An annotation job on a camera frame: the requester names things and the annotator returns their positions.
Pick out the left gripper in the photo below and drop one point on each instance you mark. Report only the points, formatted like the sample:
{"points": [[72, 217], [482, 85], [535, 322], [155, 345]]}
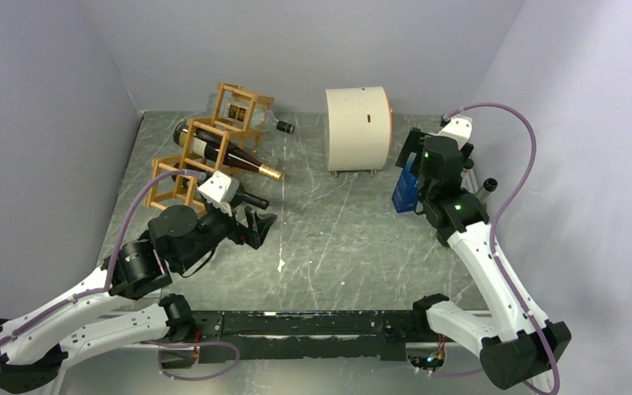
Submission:
{"points": [[258, 226]]}

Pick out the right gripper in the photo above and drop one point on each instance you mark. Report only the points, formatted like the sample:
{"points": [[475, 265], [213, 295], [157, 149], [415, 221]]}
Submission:
{"points": [[414, 143]]}

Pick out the blue square glass bottle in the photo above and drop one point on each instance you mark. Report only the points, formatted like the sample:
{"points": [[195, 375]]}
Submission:
{"points": [[405, 193]]}

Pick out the dark green wine bottle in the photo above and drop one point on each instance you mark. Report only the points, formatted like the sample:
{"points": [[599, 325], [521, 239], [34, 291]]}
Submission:
{"points": [[485, 190]]}

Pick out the dark bottle gold cap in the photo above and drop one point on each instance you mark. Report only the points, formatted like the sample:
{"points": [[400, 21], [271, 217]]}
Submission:
{"points": [[207, 145]]}

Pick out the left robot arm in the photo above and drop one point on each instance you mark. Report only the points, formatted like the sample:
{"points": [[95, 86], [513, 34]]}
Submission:
{"points": [[75, 326]]}

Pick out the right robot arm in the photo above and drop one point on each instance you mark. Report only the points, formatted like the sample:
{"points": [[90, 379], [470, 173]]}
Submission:
{"points": [[517, 343]]}

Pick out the dark bottle black cap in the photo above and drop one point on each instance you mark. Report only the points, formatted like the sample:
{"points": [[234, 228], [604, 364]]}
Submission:
{"points": [[240, 197]]}

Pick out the wooden wine rack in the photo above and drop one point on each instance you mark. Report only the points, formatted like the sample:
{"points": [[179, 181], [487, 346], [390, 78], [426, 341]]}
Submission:
{"points": [[226, 130]]}

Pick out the beige cylindrical box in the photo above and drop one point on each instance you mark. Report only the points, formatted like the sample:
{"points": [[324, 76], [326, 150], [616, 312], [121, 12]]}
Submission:
{"points": [[359, 129]]}

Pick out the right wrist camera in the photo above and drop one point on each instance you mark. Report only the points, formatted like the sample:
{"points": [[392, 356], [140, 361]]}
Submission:
{"points": [[459, 129]]}

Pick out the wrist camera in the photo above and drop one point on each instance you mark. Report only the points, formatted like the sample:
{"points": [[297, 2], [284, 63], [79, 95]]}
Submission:
{"points": [[459, 129], [219, 190]]}

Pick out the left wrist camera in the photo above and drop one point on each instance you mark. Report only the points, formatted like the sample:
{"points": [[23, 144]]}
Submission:
{"points": [[219, 190]]}

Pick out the aluminium rail frame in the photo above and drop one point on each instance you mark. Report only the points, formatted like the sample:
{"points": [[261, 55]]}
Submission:
{"points": [[515, 344]]}

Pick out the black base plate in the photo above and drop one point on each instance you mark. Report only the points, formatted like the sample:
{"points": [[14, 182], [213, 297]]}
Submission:
{"points": [[388, 335]]}

